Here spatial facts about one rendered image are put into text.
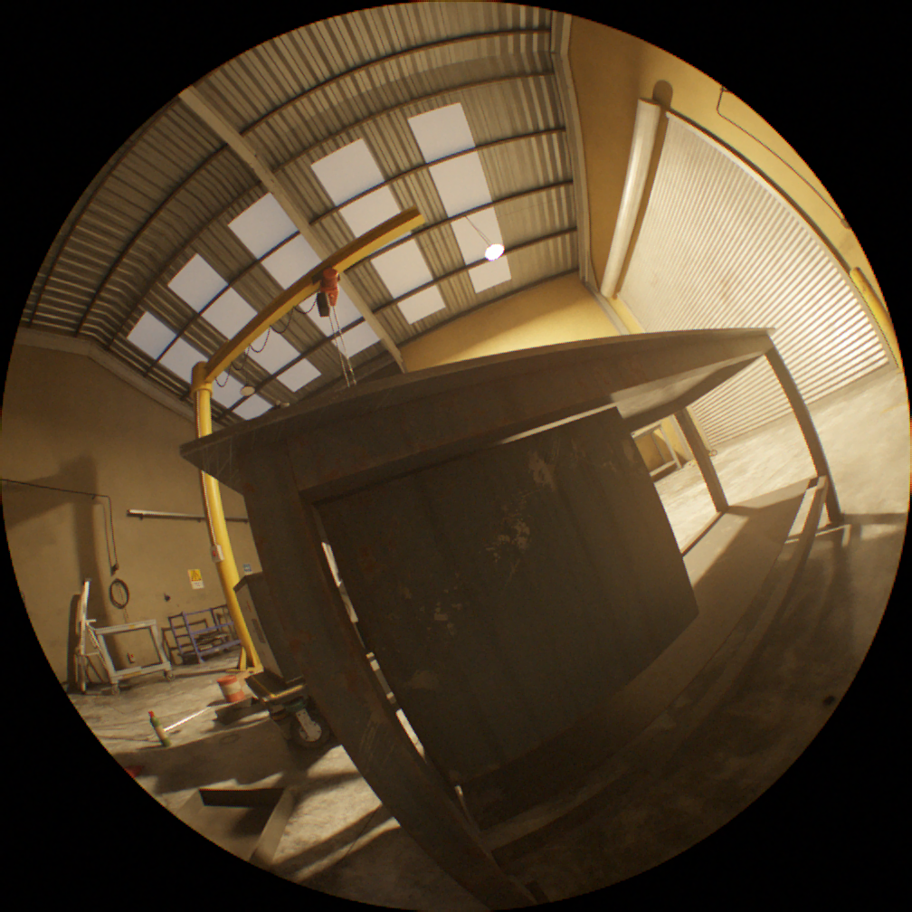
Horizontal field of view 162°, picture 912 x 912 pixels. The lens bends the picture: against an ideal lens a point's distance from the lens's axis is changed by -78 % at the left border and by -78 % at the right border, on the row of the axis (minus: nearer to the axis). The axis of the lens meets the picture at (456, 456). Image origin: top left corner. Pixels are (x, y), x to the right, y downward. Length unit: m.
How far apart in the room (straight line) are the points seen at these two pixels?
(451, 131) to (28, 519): 9.91
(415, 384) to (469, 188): 6.95
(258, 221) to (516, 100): 5.28
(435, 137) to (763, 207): 5.27
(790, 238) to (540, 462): 4.62
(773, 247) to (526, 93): 5.02
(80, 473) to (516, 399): 7.61
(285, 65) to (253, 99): 0.71
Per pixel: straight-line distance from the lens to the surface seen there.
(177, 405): 9.58
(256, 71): 6.14
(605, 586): 0.49
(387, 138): 6.64
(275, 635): 1.51
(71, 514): 7.36
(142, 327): 8.64
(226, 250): 7.24
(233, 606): 4.33
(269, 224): 6.89
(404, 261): 7.41
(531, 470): 0.45
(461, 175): 7.09
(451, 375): 0.35
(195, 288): 7.70
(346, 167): 6.61
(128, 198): 6.99
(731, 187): 5.21
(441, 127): 6.83
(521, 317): 8.61
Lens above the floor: 0.69
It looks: 14 degrees up
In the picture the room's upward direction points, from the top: 23 degrees counter-clockwise
